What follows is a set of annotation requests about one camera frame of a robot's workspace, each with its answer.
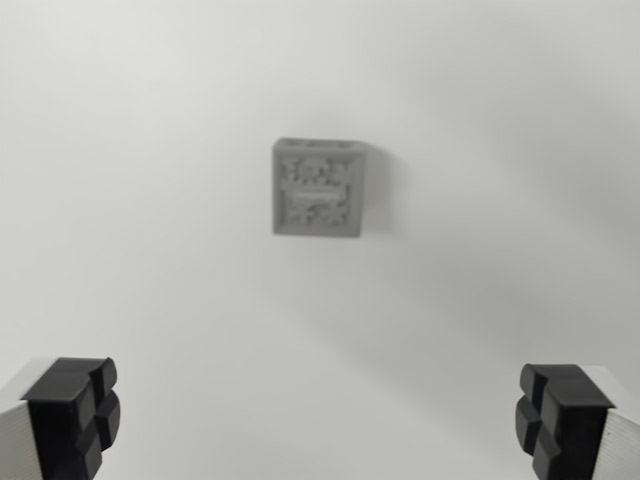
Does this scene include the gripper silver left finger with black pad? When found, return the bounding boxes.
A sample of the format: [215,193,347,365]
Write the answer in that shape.
[0,355,122,480]

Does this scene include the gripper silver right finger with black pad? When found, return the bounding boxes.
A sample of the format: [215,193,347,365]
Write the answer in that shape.
[514,363,640,480]

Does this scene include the grey embossed soft cube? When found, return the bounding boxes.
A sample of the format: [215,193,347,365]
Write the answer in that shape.
[271,136,372,239]

